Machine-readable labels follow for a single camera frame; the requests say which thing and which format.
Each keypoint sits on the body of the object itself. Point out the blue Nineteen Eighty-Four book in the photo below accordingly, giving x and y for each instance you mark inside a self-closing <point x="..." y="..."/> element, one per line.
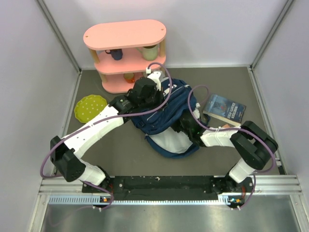
<point x="224" y="109"/>

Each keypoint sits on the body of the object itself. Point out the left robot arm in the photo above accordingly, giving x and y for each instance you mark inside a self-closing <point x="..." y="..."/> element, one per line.
<point x="66" y="153"/>

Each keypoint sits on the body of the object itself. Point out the pink three-tier wooden shelf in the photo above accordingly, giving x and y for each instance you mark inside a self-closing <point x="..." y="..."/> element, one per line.
<point x="126" y="35"/>

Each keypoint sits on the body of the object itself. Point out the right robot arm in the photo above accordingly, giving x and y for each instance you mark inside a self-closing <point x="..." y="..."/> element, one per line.
<point x="254" y="146"/>

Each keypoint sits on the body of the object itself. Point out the green polka dot plate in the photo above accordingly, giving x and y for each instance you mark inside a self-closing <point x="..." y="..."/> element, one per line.
<point x="89" y="107"/>

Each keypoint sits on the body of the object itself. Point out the dark blue mug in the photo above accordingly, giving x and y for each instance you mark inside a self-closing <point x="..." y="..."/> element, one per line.
<point x="116" y="54"/>

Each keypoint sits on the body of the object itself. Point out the aluminium frame rail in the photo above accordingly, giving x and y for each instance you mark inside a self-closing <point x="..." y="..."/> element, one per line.
<point x="58" y="190"/>

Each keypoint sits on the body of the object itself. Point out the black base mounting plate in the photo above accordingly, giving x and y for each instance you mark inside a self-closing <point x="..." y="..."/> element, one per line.
<point x="206" y="183"/>

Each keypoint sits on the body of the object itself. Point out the small orange cup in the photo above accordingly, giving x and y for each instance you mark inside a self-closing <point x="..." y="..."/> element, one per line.
<point x="129" y="77"/>

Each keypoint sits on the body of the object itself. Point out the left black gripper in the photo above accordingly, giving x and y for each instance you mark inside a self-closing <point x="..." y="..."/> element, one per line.
<point x="160" y="98"/>

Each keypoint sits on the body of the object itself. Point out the navy blue student backpack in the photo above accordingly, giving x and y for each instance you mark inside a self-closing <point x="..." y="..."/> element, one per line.
<point x="157" y="126"/>

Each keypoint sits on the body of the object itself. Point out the pale green mug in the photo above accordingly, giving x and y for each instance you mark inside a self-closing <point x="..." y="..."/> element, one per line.
<point x="149" y="53"/>

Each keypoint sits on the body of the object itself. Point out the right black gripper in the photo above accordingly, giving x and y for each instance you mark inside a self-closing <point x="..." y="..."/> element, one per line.
<point x="175" y="127"/>

